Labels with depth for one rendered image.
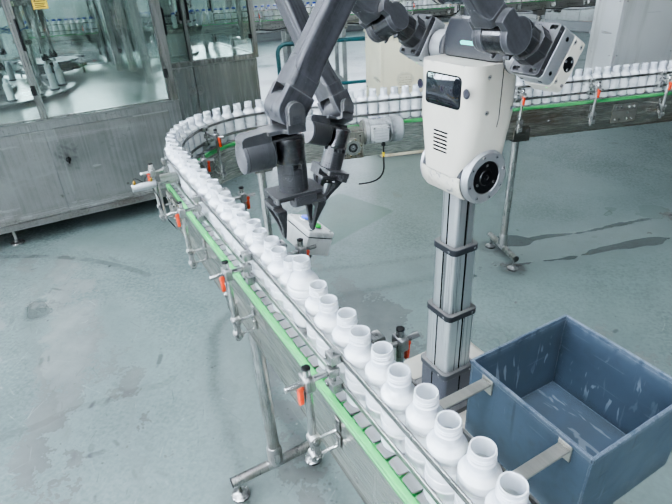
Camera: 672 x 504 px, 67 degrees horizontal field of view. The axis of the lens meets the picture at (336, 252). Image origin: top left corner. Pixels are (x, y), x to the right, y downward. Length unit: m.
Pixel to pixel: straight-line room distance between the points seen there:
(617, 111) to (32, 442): 3.47
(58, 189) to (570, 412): 3.78
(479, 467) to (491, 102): 0.96
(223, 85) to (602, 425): 5.66
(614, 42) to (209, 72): 4.58
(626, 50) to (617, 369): 5.84
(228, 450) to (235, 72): 4.91
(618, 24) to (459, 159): 5.47
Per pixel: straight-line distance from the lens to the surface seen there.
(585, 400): 1.46
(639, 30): 7.01
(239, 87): 6.47
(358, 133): 2.66
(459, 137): 1.43
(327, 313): 0.98
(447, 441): 0.77
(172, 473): 2.30
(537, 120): 3.19
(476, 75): 1.39
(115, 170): 4.34
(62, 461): 2.54
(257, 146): 0.92
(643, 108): 3.59
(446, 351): 1.84
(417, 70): 5.25
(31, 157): 4.28
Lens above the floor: 1.72
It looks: 29 degrees down
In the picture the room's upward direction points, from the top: 3 degrees counter-clockwise
